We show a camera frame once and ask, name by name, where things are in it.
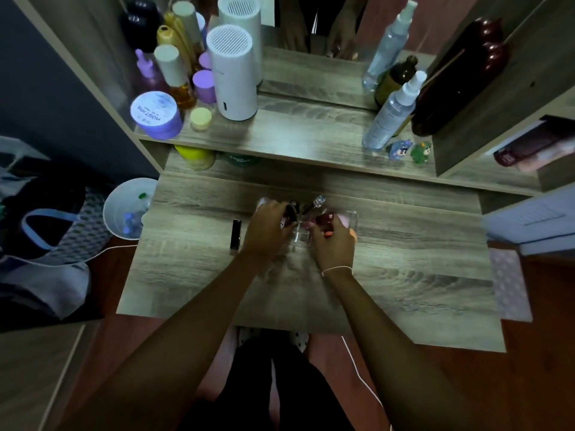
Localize white cable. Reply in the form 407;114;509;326
84;244;394;431

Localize black glossy container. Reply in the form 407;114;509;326
119;0;163;53

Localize plastic bottle in bin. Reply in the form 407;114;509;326
122;193;151;237

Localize amber bottle with white cap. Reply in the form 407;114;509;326
154;44;198;109

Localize grey bag with blue handles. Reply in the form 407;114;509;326
0;136;115;321

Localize white waste bin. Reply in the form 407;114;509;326
103;177;159;241

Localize dark red glossy vase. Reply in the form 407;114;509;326
410;17;511;138

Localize white cylindrical humidifier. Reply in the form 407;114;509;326
206;24;259;122

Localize clear acrylic makeup organizer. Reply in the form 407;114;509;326
256;196;360;267

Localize wooden vanity shelf unit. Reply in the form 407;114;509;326
9;0;575;355

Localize clear spray bottle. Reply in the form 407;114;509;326
361;70;428;151

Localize person's right hand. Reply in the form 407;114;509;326
307;214;358;277

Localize person's black shorts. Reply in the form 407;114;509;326
179;330;356;431

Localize green toy figurine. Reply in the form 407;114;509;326
411;141;433;166

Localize purple capped bottle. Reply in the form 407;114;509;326
192;69;217;105

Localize white paper box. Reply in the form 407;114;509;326
482;183;575;257

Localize polka dot stool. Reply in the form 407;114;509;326
235;327;311;356

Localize blue toy figurine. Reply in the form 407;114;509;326
388;139;413;161

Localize vanity mirror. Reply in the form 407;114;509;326
198;0;483;111

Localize yellow bottle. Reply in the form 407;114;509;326
156;25;195;73

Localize purple dropper bottle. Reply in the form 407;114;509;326
134;48;170;93

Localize small yellow capped jar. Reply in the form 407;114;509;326
190;107;213;132

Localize pink polka dot mat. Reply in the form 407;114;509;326
488;247;534;324

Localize dark maroon pouch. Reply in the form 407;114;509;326
493;120;575;169

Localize purple jar with pale lid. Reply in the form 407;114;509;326
130;91;184;141

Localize dark glass bottle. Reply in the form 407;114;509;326
374;55;419;109

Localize green jar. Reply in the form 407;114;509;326
224;152;261;169

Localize silver capped makeup tube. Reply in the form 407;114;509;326
304;195;327;217

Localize person's right forearm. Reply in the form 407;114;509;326
321;268;488;431

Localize person's left forearm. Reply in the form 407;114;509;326
56;258;270;431

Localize person's left hand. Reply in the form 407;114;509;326
242;201;298;266

